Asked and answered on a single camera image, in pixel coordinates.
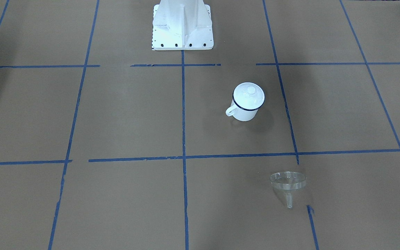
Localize white ceramic lid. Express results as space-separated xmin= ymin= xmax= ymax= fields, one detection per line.
xmin=232 ymin=82 xmax=265 ymax=111

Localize white enamel mug blue rim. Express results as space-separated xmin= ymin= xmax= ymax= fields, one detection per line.
xmin=225 ymin=95 xmax=265 ymax=122

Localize blue tape grid lines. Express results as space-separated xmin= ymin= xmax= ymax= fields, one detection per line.
xmin=0 ymin=0 xmax=400 ymax=250

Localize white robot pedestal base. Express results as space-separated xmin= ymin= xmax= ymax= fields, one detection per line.
xmin=151 ymin=0 xmax=214 ymax=51

